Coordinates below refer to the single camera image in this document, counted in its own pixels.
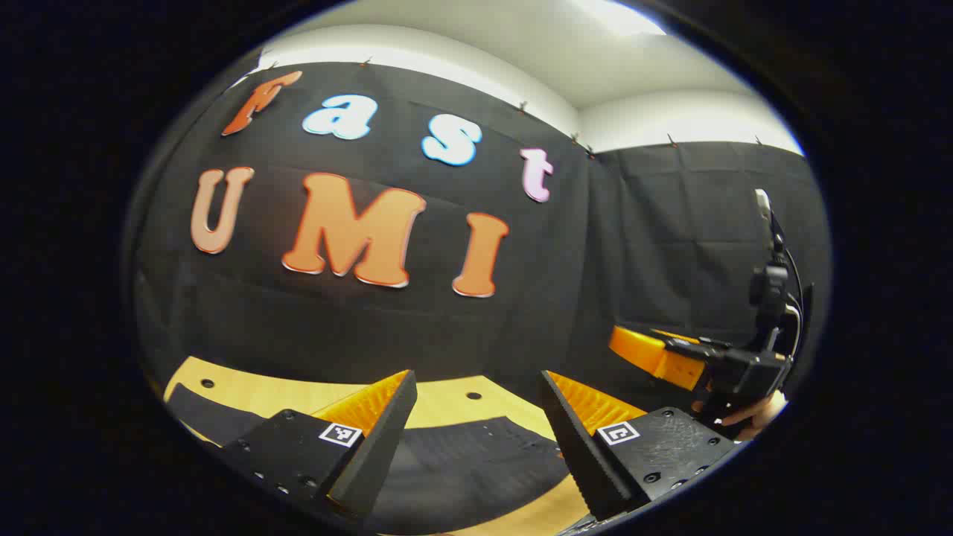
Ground dark denim jeans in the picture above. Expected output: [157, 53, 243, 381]
[165, 383, 593, 535]

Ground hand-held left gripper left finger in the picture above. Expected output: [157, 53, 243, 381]
[221, 370, 418, 520]

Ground black backdrop cloth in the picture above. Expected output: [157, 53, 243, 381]
[134, 62, 831, 425]

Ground right hand-held gripper cable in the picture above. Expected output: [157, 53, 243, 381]
[778, 246, 806, 358]

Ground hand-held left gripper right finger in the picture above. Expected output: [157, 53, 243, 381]
[538, 370, 745, 522]

